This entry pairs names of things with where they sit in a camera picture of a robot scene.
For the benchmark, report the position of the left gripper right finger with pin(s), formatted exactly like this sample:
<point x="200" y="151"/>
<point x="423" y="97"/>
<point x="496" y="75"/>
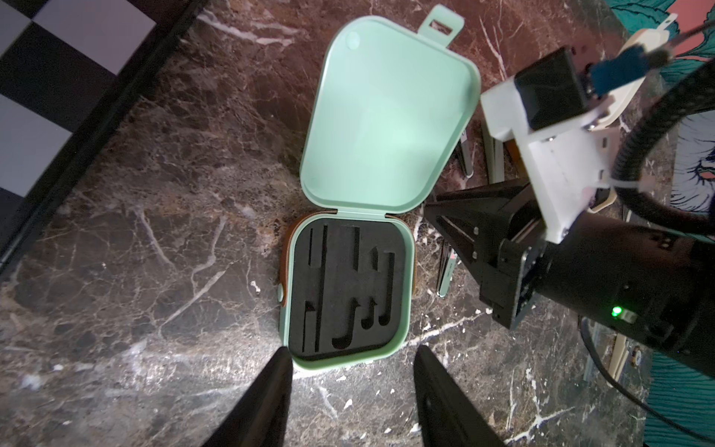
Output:
<point x="446" y="416"/>

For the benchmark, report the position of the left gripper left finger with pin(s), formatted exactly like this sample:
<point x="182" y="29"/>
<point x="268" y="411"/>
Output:
<point x="261" y="415"/>

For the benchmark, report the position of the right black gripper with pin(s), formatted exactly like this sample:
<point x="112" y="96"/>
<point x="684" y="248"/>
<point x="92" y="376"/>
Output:
<point x="499" y="234"/>

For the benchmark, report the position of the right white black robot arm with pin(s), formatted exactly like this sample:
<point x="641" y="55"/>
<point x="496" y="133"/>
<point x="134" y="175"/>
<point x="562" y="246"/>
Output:
<point x="653" y="283"/>

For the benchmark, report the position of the green large nail clipper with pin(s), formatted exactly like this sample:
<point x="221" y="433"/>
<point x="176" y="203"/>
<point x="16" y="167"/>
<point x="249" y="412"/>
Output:
<point x="463" y="156"/>

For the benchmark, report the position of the mint green clipper case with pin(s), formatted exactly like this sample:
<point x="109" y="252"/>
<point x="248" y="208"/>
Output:
<point x="390" y="109"/>

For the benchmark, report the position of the cream clipper case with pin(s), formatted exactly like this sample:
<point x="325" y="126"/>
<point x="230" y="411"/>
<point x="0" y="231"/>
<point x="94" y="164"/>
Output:
<point x="618" y="80"/>

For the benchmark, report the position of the cream tweezers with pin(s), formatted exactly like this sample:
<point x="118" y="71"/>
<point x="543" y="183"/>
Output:
<point x="619" y="358"/>

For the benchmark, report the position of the black white checkerboard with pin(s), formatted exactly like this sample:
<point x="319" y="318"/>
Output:
<point x="69" y="72"/>

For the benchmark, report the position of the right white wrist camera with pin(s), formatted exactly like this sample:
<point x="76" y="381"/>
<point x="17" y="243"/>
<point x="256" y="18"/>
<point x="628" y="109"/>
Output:
<point x="547" y="110"/>

